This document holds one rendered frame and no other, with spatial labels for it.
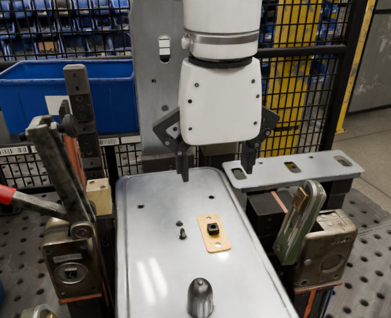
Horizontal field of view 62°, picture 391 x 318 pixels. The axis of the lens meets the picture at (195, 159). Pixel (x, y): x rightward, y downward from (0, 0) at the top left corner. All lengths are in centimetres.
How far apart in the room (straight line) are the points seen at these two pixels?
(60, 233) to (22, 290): 45
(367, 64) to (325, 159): 260
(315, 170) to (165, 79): 36
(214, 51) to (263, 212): 35
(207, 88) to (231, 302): 27
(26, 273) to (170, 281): 56
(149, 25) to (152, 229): 37
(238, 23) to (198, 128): 13
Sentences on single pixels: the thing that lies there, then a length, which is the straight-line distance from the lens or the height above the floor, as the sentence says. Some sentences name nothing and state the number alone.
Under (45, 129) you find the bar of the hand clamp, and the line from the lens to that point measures 40.
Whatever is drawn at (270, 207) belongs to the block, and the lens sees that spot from 63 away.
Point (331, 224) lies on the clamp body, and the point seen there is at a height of 104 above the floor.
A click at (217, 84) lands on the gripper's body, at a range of 37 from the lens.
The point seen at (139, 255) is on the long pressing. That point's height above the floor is 100.
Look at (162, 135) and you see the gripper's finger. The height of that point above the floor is 119.
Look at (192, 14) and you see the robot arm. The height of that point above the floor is 133.
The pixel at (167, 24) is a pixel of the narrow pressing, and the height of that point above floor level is 128.
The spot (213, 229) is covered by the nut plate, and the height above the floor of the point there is 101.
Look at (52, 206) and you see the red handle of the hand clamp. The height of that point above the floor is 109.
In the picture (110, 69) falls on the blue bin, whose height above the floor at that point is 114.
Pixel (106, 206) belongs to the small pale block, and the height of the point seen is 103.
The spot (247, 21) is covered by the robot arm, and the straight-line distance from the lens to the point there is 36.
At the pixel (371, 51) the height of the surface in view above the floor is 73.
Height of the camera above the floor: 137
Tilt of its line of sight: 31 degrees down
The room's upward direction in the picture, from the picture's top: straight up
